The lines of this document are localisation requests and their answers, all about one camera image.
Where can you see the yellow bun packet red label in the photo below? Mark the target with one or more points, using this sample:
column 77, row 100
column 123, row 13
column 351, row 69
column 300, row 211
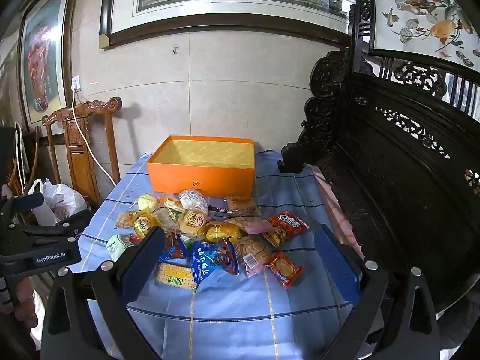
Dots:
column 193, row 222
column 143, row 223

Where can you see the clear biscuit bag pink label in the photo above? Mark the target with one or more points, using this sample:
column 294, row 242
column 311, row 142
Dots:
column 251, row 225

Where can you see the red snack packet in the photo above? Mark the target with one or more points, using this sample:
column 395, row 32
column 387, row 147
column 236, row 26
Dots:
column 287, row 228

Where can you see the dark blue snack packet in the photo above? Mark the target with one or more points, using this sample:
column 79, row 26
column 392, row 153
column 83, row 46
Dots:
column 175, row 247

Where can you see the white plastic bag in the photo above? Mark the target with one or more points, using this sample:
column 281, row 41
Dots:
column 56, row 202

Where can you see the clear green snack packet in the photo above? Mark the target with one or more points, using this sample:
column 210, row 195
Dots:
column 167, row 218

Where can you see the green white snack packet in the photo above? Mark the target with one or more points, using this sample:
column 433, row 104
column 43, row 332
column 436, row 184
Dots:
column 118, row 245

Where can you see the dark carved wooden bench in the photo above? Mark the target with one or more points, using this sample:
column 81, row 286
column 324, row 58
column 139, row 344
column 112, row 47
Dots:
column 393, row 180

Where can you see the blue cookie packet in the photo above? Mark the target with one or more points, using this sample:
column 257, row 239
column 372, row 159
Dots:
column 213, row 260

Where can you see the dark chocolate bar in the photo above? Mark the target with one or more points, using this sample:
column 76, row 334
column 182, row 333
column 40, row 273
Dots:
column 217, row 208

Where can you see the white candy bag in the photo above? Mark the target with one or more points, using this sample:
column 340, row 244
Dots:
column 193, row 199

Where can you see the clear round biscuit bag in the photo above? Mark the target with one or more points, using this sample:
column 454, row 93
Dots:
column 253, row 251

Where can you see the orange round cake packet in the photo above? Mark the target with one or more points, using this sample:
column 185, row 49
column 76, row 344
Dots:
column 284, row 269

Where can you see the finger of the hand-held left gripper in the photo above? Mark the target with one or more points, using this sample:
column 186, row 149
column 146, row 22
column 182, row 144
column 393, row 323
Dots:
column 45, row 234
column 26, row 200

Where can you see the framed red painting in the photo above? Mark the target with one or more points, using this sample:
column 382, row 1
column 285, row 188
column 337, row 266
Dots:
column 41, row 56

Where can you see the yellow cake packet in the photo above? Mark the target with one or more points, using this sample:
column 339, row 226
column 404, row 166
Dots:
column 221, row 231

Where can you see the small yellow snack packet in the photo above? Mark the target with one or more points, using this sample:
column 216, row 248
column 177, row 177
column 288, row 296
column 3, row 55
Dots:
column 123, row 220

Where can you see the orange cardboard box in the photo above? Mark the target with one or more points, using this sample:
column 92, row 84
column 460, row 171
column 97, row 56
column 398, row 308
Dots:
column 202, row 170

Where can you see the yellow cracker packet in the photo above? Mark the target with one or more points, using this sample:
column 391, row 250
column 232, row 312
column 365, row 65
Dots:
column 175, row 276

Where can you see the carved brown wooden chair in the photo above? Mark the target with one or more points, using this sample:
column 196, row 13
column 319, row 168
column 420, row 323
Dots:
column 80, row 150

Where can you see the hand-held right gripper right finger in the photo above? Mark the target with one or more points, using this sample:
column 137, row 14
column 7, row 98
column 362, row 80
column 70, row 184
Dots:
column 337, row 266

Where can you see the orange cracker packet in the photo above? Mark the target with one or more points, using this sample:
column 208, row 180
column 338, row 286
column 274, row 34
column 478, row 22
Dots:
column 170, row 202

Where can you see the pale round cake packet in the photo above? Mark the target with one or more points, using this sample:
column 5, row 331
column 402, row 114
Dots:
column 147, row 202

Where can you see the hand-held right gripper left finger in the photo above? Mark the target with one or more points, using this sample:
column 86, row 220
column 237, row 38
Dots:
column 144, row 266

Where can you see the framed floral painting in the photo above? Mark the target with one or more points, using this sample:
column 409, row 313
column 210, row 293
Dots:
column 423, row 11

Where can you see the blue checked tablecloth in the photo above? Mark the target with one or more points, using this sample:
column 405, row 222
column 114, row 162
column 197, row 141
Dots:
column 232, row 318

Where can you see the brown bread packet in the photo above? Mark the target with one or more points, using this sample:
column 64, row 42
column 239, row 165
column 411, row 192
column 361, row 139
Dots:
column 242, row 205

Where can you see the pink cloth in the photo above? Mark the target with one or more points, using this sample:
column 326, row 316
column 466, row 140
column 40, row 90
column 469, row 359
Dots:
column 337, row 213

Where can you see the white wall socket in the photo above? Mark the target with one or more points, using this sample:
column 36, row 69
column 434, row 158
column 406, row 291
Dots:
column 76, row 82

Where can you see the person's left hand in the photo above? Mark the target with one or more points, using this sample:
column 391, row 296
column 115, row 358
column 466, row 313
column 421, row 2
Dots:
column 25, row 300

